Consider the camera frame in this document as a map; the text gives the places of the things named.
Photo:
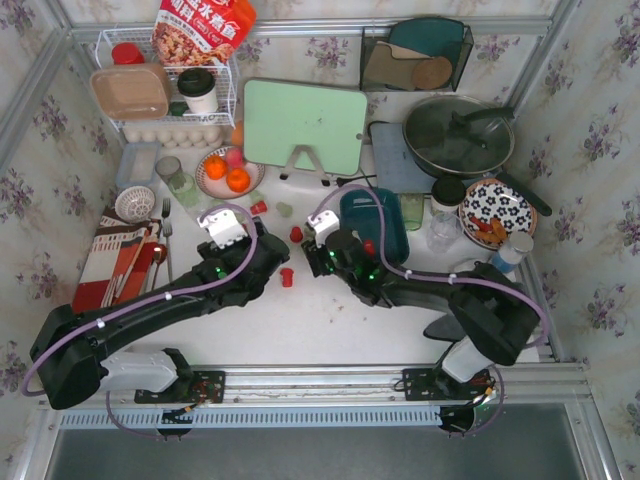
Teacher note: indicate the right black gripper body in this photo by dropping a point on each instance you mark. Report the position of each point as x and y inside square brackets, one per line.
[316, 257]

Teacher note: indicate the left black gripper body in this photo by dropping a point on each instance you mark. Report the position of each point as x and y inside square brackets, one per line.
[273, 245]

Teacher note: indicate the red capsule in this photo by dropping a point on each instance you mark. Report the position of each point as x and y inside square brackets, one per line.
[296, 235]
[369, 247]
[258, 208]
[287, 277]

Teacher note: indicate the teal plastic storage basket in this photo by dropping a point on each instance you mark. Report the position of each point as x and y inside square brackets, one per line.
[359, 212]

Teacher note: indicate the grey fluffy cloth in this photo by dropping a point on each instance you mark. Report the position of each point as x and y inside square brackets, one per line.
[446, 329]

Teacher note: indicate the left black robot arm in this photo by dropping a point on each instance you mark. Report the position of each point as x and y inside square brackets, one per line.
[71, 347]

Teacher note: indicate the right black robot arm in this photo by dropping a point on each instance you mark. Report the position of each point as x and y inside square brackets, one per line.
[487, 318]

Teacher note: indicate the clear storage box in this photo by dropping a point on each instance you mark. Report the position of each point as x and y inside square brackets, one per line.
[137, 166]

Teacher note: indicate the green capsule top middle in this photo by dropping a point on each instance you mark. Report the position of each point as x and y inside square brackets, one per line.
[284, 209]

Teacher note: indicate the orange fruit right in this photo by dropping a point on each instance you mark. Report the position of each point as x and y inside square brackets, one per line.
[238, 180]

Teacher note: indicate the orange fruit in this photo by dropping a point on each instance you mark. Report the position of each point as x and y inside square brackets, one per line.
[215, 167]
[238, 180]

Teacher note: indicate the black power plug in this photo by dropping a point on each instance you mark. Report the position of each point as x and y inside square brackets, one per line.
[342, 181]

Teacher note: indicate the fruit plate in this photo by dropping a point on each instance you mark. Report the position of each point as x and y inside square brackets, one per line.
[218, 189]

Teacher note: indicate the orange fruit left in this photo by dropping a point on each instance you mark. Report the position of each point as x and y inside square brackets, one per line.
[215, 167]

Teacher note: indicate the pink peach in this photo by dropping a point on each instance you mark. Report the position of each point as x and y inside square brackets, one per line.
[234, 157]

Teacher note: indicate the green glass cup right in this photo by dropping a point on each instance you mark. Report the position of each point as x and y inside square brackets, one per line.
[412, 208]

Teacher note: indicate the silver fork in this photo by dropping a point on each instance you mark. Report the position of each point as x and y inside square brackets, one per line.
[167, 232]

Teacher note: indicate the clear plastic cup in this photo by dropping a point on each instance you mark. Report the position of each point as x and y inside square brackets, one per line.
[444, 231]

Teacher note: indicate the grey glass cup left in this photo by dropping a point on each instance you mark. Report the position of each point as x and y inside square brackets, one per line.
[167, 167]

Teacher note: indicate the green cutting board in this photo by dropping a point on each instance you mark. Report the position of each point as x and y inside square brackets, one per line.
[280, 116]

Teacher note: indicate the white jar black lid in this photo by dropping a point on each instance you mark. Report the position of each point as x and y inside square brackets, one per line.
[447, 193]

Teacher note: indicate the white small strainer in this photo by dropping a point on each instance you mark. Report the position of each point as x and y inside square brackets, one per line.
[135, 204]

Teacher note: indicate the white scoop cup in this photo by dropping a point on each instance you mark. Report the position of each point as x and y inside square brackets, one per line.
[465, 265]

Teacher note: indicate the white egg tray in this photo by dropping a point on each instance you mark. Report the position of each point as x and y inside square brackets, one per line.
[176, 136]

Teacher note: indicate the striped red cloth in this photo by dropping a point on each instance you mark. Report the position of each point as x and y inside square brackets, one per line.
[118, 262]

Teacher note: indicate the flower pattern plate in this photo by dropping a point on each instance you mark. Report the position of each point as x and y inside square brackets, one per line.
[491, 211]

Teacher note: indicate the white cup black lid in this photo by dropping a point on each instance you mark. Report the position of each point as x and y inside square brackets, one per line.
[198, 87]

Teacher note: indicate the black wok with glass lid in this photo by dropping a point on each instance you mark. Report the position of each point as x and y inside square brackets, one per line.
[461, 136]

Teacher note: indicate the white bottle grey cap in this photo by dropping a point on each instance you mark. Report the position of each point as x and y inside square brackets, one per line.
[514, 249]

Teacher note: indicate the black mesh holder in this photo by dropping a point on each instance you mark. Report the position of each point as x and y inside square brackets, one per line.
[423, 54]

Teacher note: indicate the red snack bag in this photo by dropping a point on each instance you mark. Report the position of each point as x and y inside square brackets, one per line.
[200, 32]

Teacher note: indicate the red bottle cap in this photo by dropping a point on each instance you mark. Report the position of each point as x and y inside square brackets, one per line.
[127, 53]

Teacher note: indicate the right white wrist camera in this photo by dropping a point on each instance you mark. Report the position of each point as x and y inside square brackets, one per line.
[323, 224]

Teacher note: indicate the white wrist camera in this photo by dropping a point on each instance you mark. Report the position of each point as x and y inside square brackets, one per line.
[323, 224]
[223, 227]

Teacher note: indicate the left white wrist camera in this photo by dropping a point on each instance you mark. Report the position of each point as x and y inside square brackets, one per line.
[223, 227]

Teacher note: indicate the white wire rack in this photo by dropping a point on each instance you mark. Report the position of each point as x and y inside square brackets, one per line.
[226, 75]

